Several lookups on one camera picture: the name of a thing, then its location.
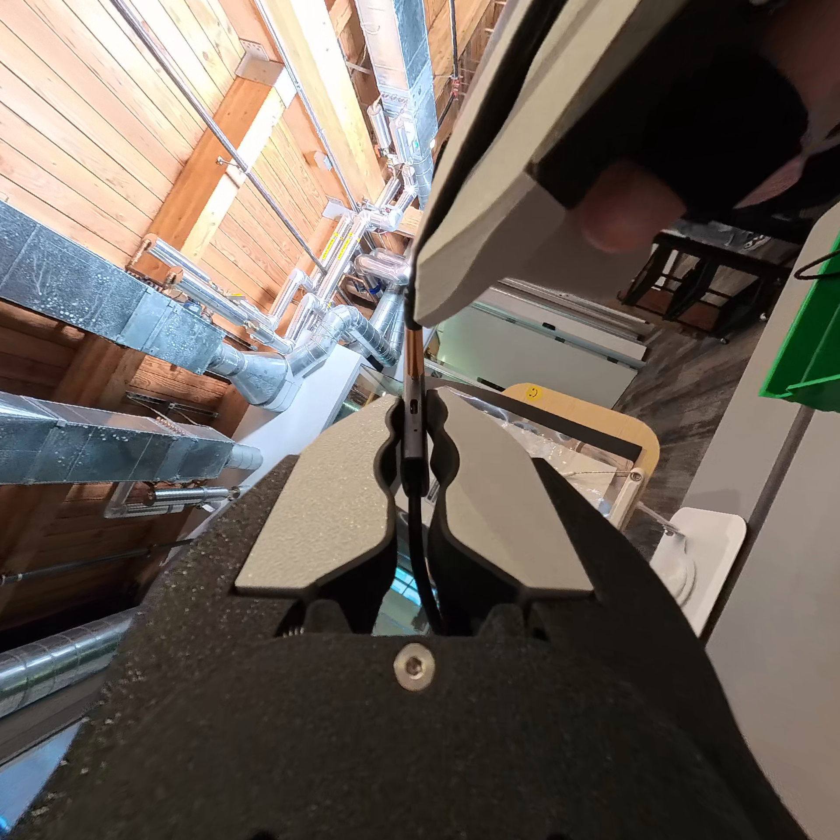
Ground round spiral metal duct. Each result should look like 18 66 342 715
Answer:
0 610 135 718

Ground black table frame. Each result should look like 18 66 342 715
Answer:
620 220 798 343

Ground wide rectangular metal air duct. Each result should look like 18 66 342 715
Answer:
0 200 298 413

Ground person's right hand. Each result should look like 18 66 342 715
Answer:
583 161 689 256

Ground white stand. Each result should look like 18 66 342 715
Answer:
648 507 748 639

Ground metal ceiling conduit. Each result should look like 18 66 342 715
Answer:
112 0 329 273

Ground clear plastic sheet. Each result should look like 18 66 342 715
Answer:
459 394 634 519

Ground white panel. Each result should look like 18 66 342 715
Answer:
433 279 665 409

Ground green plastic bin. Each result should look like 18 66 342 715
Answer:
758 233 840 413

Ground silver insulated pipes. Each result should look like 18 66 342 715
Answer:
141 177 421 368

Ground insulated rectangular ceiling duct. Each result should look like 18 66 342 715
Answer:
357 0 439 194

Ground grey usb hub with cable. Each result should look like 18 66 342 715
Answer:
397 390 450 636

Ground tapered rectangular metal air duct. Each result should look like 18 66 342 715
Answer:
0 390 265 488

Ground spiral metal duct elbow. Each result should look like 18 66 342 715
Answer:
289 289 411 378

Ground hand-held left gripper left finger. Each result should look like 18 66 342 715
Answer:
234 394 404 599

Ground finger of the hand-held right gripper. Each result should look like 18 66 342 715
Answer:
407 0 657 329

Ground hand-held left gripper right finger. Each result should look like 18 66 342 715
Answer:
425 386 597 601

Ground metal duct actuator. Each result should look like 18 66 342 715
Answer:
104 482 242 521

